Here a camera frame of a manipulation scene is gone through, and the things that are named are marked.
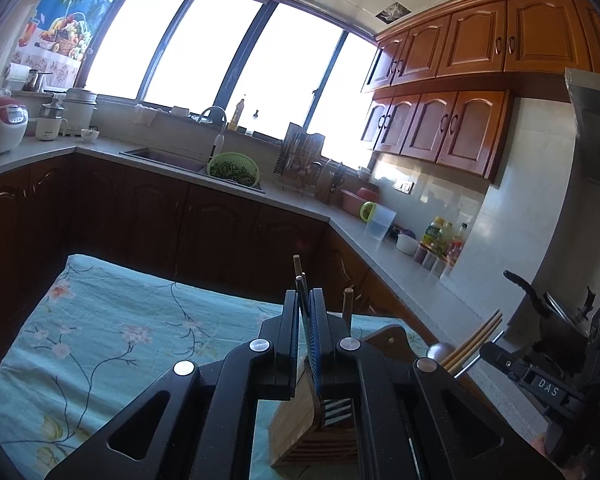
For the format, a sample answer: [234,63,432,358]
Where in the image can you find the metal-tipped chopstick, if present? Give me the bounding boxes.
[452,354,482,378]

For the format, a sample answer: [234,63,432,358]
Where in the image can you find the person's right hand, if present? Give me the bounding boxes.
[530,434,597,480]

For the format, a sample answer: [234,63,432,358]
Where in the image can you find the green colander with vegetables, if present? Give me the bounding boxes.
[207,152,260,186]

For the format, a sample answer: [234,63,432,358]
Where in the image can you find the pink plastic basin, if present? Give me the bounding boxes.
[340,187,381,219]

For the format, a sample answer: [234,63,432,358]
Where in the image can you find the wooden utensil holder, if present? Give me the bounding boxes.
[269,323,431,469]

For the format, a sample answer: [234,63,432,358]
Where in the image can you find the wooden wall cabinets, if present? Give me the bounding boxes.
[360,0,600,184]

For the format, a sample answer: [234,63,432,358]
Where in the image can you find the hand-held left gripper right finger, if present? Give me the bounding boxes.
[309,289,564,480]

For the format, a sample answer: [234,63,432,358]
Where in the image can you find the steel range hood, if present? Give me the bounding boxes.
[563,67,600,192]

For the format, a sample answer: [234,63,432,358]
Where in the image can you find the curved kitchen faucet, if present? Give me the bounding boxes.
[199,106,229,159]

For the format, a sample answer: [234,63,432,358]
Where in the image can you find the green-label oil bottle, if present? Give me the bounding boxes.
[422,216,446,252]

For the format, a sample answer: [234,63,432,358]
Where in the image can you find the black wok with handle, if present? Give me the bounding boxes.
[503,269,597,358]

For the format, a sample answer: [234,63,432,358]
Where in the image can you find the small white cooking appliance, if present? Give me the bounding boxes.
[36,94,67,141]

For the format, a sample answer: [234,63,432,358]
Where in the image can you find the white cloth on sill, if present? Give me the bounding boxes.
[133,103,161,127]

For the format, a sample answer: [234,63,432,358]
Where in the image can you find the dish drying rack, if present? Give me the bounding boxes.
[274,122,326,192]

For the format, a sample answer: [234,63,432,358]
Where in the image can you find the red sauce bottle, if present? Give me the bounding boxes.
[451,223,469,264]

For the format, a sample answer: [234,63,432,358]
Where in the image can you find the kitchen sink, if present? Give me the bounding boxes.
[118,146,267,195]

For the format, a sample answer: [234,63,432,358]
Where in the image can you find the large steamer pot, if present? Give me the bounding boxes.
[59,87,99,136]

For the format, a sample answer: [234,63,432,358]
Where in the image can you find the large kitchen window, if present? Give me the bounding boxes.
[79,0,382,172]

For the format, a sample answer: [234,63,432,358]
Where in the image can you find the metal spoon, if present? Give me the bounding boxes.
[426,342,456,362]

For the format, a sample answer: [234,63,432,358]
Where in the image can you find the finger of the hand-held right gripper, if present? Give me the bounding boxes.
[479,341,532,387]

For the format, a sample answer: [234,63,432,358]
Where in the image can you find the paper towel roll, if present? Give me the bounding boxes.
[4,62,27,92]

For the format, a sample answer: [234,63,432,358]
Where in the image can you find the tropical fruit wall poster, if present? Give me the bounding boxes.
[9,0,132,92]

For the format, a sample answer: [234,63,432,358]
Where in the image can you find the teal floral tablecloth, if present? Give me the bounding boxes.
[0,253,431,480]

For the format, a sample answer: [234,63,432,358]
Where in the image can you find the clear jug with green handle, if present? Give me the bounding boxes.
[359,201,398,243]

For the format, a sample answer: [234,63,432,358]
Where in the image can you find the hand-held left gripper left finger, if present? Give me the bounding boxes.
[45,290,301,480]

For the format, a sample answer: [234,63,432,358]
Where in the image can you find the wooden knife block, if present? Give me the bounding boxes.
[315,159,347,206]

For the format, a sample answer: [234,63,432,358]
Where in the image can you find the metal pot on sill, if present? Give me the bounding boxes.
[28,68,56,94]

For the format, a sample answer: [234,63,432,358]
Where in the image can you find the white and red rice cooker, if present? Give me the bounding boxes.
[0,98,30,156]

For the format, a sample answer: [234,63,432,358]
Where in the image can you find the dark wooden base cabinets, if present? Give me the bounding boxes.
[0,152,433,343]

